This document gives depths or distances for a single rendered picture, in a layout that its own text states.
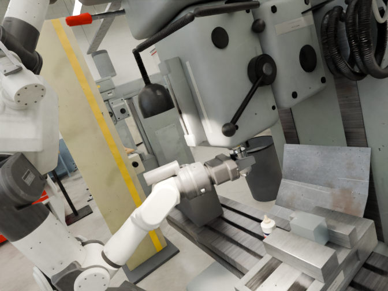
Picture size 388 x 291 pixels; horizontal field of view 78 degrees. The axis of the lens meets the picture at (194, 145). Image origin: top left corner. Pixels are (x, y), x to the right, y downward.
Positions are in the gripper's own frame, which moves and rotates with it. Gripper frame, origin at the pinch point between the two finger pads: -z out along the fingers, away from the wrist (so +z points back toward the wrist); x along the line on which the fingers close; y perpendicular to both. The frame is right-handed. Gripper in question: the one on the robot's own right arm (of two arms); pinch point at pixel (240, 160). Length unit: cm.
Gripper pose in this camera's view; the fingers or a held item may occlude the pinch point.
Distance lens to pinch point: 69.8
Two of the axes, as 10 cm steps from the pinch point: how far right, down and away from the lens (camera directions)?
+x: -2.3, -1.7, 9.6
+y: 3.2, 9.1, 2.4
